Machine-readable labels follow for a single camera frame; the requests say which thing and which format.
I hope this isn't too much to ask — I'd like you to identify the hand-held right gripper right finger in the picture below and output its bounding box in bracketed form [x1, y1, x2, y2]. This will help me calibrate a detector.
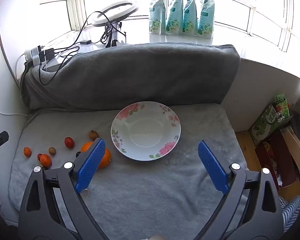
[194, 141, 283, 240]

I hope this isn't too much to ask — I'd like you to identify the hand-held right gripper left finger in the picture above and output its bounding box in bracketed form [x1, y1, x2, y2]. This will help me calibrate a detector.
[18, 137, 108, 240]

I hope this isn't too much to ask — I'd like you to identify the large orange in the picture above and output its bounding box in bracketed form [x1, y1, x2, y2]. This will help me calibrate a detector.
[80, 141, 112, 169]

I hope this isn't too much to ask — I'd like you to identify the tangerine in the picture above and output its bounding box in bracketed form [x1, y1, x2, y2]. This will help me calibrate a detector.
[40, 154, 52, 167]

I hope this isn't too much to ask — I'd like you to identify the floral white plate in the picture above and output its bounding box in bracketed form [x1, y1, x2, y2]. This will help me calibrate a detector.
[111, 101, 181, 161]

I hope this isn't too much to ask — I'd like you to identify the red cardboard box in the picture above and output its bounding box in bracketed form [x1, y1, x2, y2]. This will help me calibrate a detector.
[255, 127, 300, 188]

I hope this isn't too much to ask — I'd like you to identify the light grey towel mat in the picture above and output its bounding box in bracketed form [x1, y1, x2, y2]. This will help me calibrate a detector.
[9, 102, 249, 240]

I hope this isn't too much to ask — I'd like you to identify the green cardboard box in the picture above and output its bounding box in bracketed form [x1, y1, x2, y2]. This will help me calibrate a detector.
[249, 94, 293, 147]

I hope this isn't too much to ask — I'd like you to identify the white power strip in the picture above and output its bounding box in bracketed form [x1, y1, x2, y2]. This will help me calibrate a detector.
[24, 45, 57, 67]

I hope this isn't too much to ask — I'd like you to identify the striped clothing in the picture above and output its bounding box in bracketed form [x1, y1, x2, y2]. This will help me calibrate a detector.
[279, 195, 300, 238]

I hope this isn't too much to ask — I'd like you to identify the black charger plug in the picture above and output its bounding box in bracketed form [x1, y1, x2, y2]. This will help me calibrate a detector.
[39, 48, 55, 62]

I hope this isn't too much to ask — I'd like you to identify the grey cushion backrest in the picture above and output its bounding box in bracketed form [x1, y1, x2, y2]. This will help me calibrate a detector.
[21, 42, 241, 110]

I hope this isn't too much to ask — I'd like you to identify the thin white cable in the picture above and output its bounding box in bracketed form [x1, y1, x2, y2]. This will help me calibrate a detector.
[0, 106, 28, 117]

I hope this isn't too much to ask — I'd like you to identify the black power cable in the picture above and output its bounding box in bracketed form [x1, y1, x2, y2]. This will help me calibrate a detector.
[39, 11, 108, 85]

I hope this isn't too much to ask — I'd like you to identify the white window frame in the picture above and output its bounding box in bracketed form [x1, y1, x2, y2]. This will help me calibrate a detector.
[37, 0, 300, 63]

